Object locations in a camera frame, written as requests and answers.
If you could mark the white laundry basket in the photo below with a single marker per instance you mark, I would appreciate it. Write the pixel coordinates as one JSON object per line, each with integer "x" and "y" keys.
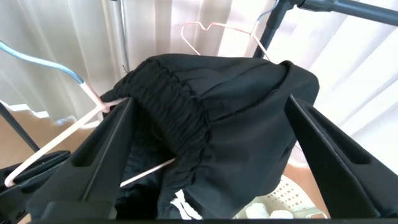
{"x": 289, "y": 196}

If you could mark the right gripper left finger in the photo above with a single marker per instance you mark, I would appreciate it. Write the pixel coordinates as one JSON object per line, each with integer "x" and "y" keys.
{"x": 93, "y": 161}

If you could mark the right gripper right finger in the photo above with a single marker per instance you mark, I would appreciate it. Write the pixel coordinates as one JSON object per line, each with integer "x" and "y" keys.
{"x": 335, "y": 174}

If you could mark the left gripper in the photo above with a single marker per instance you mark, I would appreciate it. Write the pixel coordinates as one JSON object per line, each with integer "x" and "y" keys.
{"x": 12, "y": 199}

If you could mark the beige curtain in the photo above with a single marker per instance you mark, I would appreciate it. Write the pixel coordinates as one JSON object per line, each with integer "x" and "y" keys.
{"x": 46, "y": 31}

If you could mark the black shorts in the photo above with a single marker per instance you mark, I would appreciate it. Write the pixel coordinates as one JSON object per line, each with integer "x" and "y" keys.
{"x": 242, "y": 109}

